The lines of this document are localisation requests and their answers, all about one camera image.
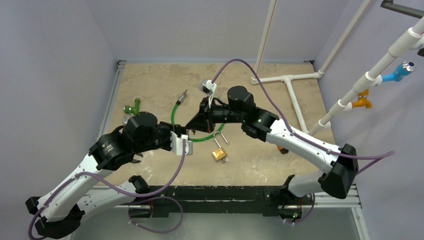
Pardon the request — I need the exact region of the green cable lock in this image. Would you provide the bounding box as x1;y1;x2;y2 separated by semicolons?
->
170;89;214;142

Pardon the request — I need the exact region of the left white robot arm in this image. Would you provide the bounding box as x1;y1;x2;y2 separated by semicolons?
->
25;112;193;240

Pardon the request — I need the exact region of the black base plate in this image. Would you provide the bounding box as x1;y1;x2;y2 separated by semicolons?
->
128;185;314;219

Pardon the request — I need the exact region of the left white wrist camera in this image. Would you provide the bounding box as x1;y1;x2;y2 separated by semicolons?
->
170;131;193;156

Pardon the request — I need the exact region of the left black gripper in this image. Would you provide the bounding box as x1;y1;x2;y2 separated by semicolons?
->
133;122;181;154

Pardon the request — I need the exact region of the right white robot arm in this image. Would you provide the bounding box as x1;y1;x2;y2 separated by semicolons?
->
185;85;359;204

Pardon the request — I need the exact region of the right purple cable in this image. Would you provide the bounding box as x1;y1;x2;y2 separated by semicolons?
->
211;58;396;176

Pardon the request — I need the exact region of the brass padlock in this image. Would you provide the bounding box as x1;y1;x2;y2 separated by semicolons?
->
212;131;229;164

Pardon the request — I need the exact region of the orange tap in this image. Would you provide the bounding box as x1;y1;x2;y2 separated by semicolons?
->
351;89;373;109

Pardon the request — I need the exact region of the orange black brush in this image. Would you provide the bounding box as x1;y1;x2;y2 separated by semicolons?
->
277;145;289;155

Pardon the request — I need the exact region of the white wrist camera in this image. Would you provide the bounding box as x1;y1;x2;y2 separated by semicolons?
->
198;79;217;108
170;131;193;156

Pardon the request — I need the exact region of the white pvc pipe frame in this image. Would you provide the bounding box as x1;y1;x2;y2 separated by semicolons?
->
250;0;424;136

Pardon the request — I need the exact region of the blue tap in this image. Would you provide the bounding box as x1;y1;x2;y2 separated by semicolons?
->
382;60;416;83

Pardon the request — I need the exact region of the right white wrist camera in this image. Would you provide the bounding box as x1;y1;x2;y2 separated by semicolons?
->
198;79;217;108

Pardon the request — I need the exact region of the green pipe fitting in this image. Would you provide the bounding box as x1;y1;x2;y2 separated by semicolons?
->
123;97;141;115

